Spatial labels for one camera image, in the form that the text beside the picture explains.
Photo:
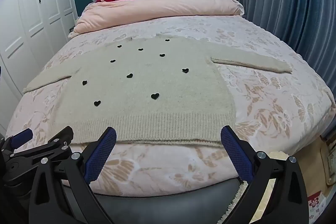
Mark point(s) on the pink pillow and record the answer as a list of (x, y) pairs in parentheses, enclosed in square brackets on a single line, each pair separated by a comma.
[(162, 6)]

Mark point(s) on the white wardrobe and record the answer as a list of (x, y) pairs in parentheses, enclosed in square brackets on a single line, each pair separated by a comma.
[(31, 19)]

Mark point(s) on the beige sweater with black hearts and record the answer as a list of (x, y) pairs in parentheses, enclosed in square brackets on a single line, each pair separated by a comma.
[(147, 87)]

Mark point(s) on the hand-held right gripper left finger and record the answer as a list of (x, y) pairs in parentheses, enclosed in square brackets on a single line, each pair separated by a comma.
[(101, 155)]

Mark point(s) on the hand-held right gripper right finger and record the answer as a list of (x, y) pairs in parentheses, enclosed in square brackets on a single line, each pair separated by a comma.
[(236, 153)]

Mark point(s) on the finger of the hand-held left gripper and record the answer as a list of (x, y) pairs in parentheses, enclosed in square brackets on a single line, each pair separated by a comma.
[(22, 136), (61, 138)]

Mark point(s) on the bed with butterfly bedspread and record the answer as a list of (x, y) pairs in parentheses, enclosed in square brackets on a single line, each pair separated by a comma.
[(262, 98)]

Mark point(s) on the floral floor mat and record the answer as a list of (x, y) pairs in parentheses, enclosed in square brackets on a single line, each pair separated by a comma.
[(316, 204)]

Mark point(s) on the dark bedside table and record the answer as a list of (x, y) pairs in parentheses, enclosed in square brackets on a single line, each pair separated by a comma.
[(71, 29)]

